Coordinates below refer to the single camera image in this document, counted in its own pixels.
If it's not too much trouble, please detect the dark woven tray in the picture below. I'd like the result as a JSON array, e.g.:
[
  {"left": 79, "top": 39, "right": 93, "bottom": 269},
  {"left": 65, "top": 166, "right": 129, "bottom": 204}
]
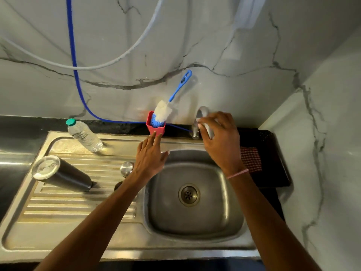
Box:
[{"left": 237, "top": 128, "right": 291, "bottom": 189}]

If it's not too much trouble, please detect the red white thread bracelet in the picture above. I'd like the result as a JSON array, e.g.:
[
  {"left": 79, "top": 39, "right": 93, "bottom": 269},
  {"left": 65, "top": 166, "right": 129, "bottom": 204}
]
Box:
[{"left": 225, "top": 168, "right": 250, "bottom": 180}]

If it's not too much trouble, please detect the white hose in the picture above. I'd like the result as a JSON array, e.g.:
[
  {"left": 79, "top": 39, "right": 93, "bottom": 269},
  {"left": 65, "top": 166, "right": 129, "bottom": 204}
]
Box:
[{"left": 0, "top": 0, "right": 166, "bottom": 71}]

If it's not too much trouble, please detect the stainless steel sink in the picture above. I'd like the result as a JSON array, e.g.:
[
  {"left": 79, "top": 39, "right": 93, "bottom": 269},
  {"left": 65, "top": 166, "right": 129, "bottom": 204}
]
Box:
[{"left": 0, "top": 131, "right": 261, "bottom": 263}]

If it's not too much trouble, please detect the person's right hand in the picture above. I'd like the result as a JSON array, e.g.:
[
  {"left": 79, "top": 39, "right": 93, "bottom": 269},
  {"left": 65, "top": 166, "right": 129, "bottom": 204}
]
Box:
[{"left": 196, "top": 111, "right": 249, "bottom": 179}]

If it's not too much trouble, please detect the clear plastic water bottle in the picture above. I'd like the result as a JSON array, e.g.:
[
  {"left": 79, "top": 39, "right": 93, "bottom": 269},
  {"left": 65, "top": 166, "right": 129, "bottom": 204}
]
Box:
[{"left": 65, "top": 118, "right": 104, "bottom": 153}]

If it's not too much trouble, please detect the person's left forearm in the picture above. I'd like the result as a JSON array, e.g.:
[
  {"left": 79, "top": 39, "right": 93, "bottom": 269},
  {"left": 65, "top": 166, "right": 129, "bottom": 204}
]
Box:
[{"left": 33, "top": 176, "right": 144, "bottom": 271}]

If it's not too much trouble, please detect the person's left hand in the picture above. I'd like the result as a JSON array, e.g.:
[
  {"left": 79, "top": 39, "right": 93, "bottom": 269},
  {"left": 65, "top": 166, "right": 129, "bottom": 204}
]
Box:
[{"left": 131, "top": 131, "right": 170, "bottom": 187}]

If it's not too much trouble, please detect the person's right forearm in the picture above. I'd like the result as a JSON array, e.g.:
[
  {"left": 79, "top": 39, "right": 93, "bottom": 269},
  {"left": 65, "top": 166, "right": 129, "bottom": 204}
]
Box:
[{"left": 227, "top": 172, "right": 322, "bottom": 271}]

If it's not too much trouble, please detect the blue hose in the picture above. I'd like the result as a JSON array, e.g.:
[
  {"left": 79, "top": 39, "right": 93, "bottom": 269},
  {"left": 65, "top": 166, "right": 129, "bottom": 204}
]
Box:
[{"left": 65, "top": 0, "right": 194, "bottom": 133}]

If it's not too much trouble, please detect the steel flask cup lid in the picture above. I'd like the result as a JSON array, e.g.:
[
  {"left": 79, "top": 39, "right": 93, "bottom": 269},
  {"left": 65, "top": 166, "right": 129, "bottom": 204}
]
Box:
[{"left": 120, "top": 161, "right": 135, "bottom": 178}]

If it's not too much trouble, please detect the chrome sink faucet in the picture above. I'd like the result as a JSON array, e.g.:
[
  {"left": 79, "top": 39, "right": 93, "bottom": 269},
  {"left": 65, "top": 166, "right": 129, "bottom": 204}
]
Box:
[{"left": 191, "top": 106, "right": 215, "bottom": 140}]

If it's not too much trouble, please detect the metal sink drain strainer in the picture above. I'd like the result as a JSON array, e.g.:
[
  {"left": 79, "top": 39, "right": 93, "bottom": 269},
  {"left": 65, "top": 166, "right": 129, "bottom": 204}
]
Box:
[{"left": 178, "top": 183, "right": 201, "bottom": 207}]

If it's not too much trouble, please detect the blue white bottle brush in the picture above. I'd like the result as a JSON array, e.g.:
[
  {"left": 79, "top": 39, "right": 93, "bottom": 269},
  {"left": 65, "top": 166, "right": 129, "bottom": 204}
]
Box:
[{"left": 150, "top": 70, "right": 193, "bottom": 128}]

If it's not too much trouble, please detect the steel flask bottle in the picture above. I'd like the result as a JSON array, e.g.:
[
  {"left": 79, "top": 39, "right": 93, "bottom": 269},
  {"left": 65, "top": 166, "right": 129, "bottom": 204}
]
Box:
[{"left": 31, "top": 155, "right": 94, "bottom": 193}]

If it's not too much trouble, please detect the red checkered cloth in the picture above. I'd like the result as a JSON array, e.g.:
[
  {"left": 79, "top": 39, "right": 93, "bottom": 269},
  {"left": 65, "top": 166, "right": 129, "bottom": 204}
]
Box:
[{"left": 240, "top": 146, "right": 263, "bottom": 174}]

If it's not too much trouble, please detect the red plastic brush holder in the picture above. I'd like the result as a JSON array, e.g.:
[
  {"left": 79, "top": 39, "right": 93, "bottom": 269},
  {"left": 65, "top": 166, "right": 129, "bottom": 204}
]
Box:
[{"left": 145, "top": 111, "right": 166, "bottom": 137}]

